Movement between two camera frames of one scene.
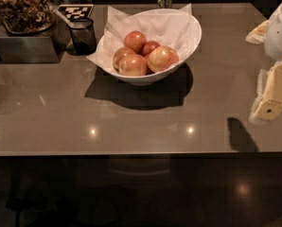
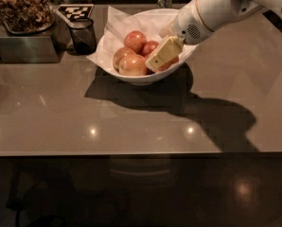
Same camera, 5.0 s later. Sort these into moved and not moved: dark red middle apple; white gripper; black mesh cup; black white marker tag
Moved: white gripper
Not moved: black mesh cup; dark red middle apple; black white marker tag
